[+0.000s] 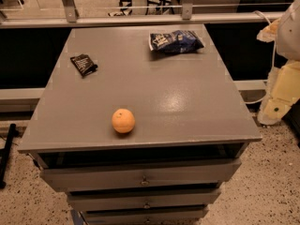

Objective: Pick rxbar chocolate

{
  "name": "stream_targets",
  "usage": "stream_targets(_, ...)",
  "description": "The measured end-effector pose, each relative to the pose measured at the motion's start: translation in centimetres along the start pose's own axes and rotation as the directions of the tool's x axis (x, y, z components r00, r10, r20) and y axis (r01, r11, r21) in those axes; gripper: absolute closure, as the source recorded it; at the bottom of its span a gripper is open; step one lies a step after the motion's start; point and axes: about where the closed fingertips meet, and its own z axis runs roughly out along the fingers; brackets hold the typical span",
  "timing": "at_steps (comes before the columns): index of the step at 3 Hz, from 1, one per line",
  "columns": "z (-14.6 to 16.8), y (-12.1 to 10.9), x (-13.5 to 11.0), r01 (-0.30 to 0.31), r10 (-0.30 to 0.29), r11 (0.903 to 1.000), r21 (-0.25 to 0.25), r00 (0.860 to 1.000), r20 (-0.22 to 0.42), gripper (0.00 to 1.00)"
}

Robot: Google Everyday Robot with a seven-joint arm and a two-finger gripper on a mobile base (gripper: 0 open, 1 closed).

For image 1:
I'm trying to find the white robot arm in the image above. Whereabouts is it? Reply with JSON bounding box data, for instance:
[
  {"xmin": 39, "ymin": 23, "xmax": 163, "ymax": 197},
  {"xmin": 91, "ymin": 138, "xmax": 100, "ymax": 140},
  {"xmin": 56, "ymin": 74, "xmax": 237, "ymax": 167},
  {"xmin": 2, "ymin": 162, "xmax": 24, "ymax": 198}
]
[{"xmin": 257, "ymin": 0, "xmax": 300, "ymax": 125}]

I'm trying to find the black rxbar chocolate wrapper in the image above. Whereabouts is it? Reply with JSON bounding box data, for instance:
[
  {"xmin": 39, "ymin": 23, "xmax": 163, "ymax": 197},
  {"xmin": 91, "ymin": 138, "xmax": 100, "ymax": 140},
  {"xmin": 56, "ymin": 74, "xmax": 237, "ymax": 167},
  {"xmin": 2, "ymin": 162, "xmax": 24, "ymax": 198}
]
[{"xmin": 70, "ymin": 54, "xmax": 98, "ymax": 78}]

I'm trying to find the blue chip bag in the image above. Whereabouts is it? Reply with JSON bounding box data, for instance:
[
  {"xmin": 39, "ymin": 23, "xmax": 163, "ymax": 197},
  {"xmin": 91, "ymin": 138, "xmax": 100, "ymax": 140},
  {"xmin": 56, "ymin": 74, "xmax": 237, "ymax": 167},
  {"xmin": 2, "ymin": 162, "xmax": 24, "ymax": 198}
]
[{"xmin": 149, "ymin": 30, "xmax": 204, "ymax": 53}]

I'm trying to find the grey drawer cabinet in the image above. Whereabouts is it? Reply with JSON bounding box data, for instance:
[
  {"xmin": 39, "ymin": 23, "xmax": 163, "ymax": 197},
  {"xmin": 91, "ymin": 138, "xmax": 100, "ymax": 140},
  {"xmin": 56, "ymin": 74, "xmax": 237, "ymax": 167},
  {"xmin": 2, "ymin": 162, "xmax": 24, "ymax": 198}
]
[{"xmin": 17, "ymin": 23, "xmax": 263, "ymax": 225}]

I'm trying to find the orange fruit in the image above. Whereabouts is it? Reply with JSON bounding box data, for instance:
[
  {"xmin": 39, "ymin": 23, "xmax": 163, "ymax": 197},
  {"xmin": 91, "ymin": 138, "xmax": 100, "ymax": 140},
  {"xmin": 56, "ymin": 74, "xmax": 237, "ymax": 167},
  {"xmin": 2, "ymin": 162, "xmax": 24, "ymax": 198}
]
[{"xmin": 112, "ymin": 109, "xmax": 135, "ymax": 134}]

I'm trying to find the bottom grey drawer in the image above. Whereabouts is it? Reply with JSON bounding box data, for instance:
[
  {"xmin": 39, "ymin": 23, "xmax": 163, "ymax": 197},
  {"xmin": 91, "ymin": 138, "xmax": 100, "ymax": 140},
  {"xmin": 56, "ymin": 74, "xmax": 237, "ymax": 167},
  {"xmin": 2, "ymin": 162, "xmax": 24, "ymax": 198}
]
[{"xmin": 83, "ymin": 206, "xmax": 208, "ymax": 225}]

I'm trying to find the grey drawer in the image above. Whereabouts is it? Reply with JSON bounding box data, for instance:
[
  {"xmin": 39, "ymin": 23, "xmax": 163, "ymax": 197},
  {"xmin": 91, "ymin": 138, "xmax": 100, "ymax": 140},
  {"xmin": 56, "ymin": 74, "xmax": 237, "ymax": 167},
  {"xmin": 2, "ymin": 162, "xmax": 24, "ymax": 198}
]
[
  {"xmin": 41, "ymin": 158, "xmax": 241, "ymax": 192},
  {"xmin": 83, "ymin": 206, "xmax": 208, "ymax": 225},
  {"xmin": 67, "ymin": 188, "xmax": 220, "ymax": 211}
]

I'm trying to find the middle grey drawer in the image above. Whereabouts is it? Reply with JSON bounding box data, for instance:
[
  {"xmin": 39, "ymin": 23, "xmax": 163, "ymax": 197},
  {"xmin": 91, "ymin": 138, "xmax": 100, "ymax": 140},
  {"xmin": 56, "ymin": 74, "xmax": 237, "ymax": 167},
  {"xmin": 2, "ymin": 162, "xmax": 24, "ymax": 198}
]
[{"xmin": 67, "ymin": 188, "xmax": 220, "ymax": 211}]

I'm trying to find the top grey drawer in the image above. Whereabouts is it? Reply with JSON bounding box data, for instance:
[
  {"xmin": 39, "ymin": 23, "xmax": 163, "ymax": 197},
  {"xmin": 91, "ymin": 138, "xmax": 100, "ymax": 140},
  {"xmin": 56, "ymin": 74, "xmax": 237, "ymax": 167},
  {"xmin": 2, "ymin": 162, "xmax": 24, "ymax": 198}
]
[{"xmin": 41, "ymin": 158, "xmax": 241, "ymax": 192}]

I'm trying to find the black stand leg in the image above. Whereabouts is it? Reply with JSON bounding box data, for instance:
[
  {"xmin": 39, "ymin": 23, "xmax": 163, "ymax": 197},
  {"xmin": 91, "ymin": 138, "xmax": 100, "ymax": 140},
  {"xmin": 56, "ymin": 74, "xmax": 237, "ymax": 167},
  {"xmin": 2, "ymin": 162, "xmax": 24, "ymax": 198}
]
[{"xmin": 0, "ymin": 124, "xmax": 19, "ymax": 189}]

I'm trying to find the white cable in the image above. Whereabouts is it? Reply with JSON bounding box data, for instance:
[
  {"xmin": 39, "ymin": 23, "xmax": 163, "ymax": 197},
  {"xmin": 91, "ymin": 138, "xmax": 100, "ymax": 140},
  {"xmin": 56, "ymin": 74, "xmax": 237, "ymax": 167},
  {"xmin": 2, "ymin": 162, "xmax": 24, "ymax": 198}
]
[{"xmin": 243, "ymin": 10, "xmax": 278, "ymax": 105}]

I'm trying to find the grey metal railing frame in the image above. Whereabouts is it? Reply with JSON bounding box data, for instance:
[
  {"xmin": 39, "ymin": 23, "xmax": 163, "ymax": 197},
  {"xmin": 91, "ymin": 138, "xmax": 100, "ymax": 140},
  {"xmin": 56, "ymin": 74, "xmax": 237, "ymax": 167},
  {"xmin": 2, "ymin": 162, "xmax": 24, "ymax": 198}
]
[{"xmin": 0, "ymin": 0, "xmax": 294, "ymax": 28}]

